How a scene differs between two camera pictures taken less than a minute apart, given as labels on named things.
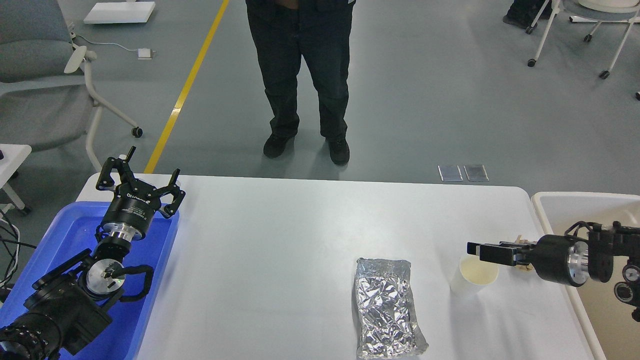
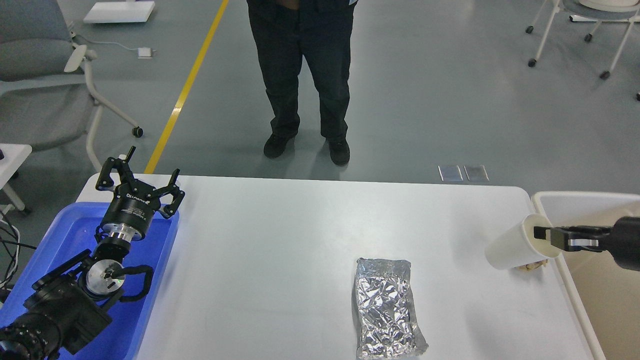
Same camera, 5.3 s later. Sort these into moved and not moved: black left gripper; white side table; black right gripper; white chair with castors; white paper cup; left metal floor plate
Moved: white paper cup; black right gripper
Not moved: white side table; white chair with castors; black left gripper; left metal floor plate
